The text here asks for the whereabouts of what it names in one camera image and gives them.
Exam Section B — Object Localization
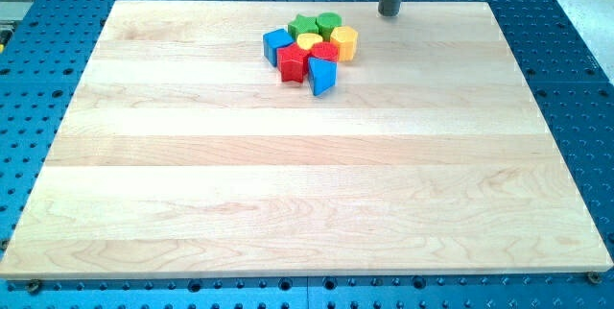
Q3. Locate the blue triangle block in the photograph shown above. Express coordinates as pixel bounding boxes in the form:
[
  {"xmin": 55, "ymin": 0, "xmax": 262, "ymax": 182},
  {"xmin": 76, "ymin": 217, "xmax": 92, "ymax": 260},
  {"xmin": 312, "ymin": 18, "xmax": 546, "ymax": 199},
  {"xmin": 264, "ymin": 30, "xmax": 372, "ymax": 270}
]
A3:
[{"xmin": 308, "ymin": 57, "xmax": 338, "ymax": 96}]

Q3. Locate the red star block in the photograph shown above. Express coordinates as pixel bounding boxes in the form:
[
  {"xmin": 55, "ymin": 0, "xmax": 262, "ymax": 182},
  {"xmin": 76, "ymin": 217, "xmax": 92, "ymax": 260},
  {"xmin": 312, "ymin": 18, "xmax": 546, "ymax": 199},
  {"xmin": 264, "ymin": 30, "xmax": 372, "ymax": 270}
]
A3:
[{"xmin": 277, "ymin": 43, "xmax": 310, "ymax": 83}]

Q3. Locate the yellow hexagon block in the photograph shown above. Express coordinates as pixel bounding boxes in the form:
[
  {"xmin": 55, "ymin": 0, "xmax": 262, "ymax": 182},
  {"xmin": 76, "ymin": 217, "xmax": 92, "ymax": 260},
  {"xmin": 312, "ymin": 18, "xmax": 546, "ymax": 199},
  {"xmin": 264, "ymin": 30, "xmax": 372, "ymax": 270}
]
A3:
[{"xmin": 330, "ymin": 26, "xmax": 359, "ymax": 61}]

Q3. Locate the blue cube block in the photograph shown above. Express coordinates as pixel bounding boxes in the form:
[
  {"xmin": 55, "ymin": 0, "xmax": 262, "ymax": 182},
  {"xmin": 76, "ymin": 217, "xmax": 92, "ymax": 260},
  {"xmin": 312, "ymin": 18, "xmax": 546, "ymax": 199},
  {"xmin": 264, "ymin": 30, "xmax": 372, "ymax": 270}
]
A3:
[{"xmin": 263, "ymin": 29, "xmax": 294, "ymax": 67}]

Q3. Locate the green star block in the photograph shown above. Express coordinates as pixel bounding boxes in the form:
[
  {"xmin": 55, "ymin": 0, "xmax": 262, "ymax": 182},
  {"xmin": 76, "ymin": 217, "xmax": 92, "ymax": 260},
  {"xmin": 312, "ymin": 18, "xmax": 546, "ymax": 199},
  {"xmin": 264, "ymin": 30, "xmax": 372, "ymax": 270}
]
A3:
[{"xmin": 287, "ymin": 13, "xmax": 319, "ymax": 39}]

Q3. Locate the yellow heart block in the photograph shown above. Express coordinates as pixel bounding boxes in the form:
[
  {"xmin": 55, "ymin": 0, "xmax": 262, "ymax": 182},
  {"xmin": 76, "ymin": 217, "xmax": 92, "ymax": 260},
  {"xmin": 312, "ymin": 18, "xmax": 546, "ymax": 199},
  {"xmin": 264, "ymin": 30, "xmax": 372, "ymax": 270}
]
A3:
[{"xmin": 295, "ymin": 33, "xmax": 323, "ymax": 51}]

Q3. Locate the right board clamp screw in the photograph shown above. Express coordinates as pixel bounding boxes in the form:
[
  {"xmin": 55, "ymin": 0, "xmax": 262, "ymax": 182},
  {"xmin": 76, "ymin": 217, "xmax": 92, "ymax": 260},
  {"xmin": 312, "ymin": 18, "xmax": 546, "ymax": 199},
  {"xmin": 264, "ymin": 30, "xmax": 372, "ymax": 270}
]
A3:
[{"xmin": 585, "ymin": 272, "xmax": 602, "ymax": 285}]

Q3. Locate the light wooden board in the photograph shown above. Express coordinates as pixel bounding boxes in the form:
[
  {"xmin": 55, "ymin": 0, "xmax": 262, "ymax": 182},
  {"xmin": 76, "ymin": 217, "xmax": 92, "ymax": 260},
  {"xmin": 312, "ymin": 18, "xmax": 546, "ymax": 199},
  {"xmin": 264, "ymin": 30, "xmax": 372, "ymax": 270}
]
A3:
[{"xmin": 1, "ymin": 0, "xmax": 612, "ymax": 280}]

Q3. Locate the left board clamp screw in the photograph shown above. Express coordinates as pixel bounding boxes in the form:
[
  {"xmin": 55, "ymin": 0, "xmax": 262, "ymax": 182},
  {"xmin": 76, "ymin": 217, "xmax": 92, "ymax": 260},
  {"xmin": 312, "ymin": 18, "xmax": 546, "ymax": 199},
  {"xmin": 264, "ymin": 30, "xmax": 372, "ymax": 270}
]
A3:
[{"xmin": 24, "ymin": 279, "xmax": 42, "ymax": 295}]

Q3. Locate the red cylinder block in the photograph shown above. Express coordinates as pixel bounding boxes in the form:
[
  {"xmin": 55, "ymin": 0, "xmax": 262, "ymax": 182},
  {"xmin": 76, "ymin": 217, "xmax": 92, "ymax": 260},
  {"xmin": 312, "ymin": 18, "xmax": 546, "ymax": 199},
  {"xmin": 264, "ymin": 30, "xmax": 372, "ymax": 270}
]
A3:
[{"xmin": 310, "ymin": 41, "xmax": 339, "ymax": 62}]

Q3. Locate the green cylinder block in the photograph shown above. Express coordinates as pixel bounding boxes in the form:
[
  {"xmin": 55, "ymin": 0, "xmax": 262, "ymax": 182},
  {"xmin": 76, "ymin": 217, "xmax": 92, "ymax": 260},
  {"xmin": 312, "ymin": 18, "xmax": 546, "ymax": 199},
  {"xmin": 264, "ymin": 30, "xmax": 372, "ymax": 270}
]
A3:
[{"xmin": 316, "ymin": 12, "xmax": 342, "ymax": 42}]

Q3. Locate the board clamp screw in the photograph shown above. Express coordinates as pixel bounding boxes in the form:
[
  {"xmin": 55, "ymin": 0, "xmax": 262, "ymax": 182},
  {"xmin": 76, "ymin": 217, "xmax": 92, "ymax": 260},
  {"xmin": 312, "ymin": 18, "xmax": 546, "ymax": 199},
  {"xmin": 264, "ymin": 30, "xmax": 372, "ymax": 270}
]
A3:
[
  {"xmin": 24, "ymin": 279, "xmax": 42, "ymax": 295},
  {"xmin": 585, "ymin": 272, "xmax": 602, "ymax": 285}
]

